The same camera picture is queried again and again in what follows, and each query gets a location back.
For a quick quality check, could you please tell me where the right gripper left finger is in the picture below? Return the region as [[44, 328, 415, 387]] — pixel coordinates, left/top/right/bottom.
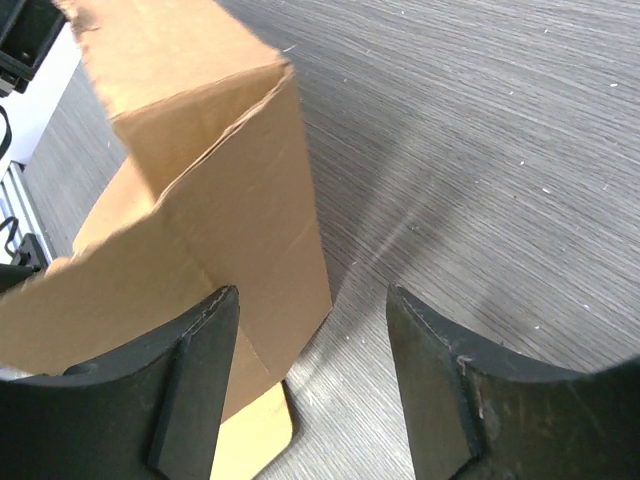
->
[[1, 286, 239, 479]]

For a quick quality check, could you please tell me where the aluminium front frame rail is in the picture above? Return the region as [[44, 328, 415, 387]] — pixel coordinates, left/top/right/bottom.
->
[[1, 162, 55, 270]]

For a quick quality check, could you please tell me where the brown cardboard box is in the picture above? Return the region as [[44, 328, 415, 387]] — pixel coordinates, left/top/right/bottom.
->
[[1, 1, 332, 479]]

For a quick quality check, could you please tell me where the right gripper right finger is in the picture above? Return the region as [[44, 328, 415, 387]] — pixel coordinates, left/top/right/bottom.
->
[[386, 285, 639, 480]]

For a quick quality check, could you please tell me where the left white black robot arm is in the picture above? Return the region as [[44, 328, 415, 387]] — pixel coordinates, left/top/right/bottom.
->
[[0, 0, 67, 98]]

